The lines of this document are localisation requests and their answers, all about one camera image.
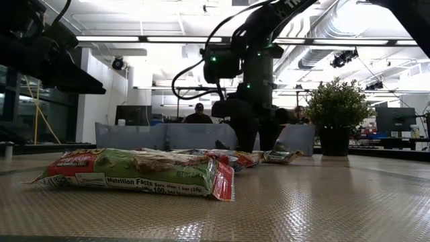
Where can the dark office desk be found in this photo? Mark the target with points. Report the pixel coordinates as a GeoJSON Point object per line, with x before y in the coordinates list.
{"type": "Point", "coordinates": [396, 142]}

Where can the black metal workstation frame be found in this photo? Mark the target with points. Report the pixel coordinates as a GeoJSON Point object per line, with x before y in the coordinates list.
{"type": "Point", "coordinates": [178, 111]}

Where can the potted green plant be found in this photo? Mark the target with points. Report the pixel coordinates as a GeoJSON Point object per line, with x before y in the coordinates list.
{"type": "Point", "coordinates": [336, 107]}

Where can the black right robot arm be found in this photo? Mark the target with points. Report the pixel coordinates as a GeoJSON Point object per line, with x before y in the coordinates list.
{"type": "Point", "coordinates": [258, 67]}

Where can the small black track light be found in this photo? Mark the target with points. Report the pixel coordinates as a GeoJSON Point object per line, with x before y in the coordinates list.
{"type": "Point", "coordinates": [374, 86]}

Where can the clear plastic bottle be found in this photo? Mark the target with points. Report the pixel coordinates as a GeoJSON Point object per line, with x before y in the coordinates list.
{"type": "Point", "coordinates": [415, 131]}

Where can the white cup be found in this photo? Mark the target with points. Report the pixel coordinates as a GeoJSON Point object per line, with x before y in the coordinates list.
{"type": "Point", "coordinates": [121, 122]}

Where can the black track light cluster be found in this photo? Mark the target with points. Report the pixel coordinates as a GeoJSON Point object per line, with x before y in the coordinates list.
{"type": "Point", "coordinates": [342, 58]}

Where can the white post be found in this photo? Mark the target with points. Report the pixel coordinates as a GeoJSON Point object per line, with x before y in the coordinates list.
{"type": "Point", "coordinates": [8, 151]}

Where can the tan silicone baking mat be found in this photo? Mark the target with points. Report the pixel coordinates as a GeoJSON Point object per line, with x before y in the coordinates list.
{"type": "Point", "coordinates": [302, 208]}

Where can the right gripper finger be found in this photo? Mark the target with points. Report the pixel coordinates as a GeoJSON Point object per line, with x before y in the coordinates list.
{"type": "Point", "coordinates": [268, 134]}
{"type": "Point", "coordinates": [245, 134]}

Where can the person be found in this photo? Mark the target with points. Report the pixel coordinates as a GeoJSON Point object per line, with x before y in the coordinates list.
{"type": "Point", "coordinates": [299, 114]}
{"type": "Point", "coordinates": [199, 116]}

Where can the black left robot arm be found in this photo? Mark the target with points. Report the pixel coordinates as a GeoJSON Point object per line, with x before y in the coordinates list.
{"type": "Point", "coordinates": [16, 13]}

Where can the black computer monitor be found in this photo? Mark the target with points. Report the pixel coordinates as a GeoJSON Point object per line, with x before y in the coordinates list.
{"type": "Point", "coordinates": [134, 116]}

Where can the black ceiling spotlight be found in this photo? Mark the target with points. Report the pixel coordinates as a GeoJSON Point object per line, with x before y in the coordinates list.
{"type": "Point", "coordinates": [118, 63]}

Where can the blue box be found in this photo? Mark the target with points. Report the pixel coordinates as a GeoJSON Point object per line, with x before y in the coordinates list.
{"type": "Point", "coordinates": [373, 135]}

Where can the dark computer monitor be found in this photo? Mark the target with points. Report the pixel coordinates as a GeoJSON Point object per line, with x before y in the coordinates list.
{"type": "Point", "coordinates": [394, 119]}

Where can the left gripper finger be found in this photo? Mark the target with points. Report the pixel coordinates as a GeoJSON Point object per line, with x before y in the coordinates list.
{"type": "Point", "coordinates": [70, 72]}
{"type": "Point", "coordinates": [77, 90]}

